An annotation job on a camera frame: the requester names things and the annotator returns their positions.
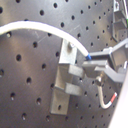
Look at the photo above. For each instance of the metal cable clip bracket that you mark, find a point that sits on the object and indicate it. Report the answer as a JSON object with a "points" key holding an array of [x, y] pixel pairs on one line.
{"points": [[63, 87]]}

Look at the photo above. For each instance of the black perforated board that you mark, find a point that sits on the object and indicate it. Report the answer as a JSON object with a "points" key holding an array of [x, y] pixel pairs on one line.
{"points": [[29, 60]]}

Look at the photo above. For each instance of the metal clip bracket top right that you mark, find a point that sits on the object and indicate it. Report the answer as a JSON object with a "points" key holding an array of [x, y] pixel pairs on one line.
{"points": [[119, 18]]}

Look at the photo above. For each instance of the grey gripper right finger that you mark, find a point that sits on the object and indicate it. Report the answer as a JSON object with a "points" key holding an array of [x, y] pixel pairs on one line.
{"points": [[116, 54]]}

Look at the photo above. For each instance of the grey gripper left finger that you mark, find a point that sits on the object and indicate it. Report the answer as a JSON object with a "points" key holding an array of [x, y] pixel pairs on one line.
{"points": [[96, 68]]}

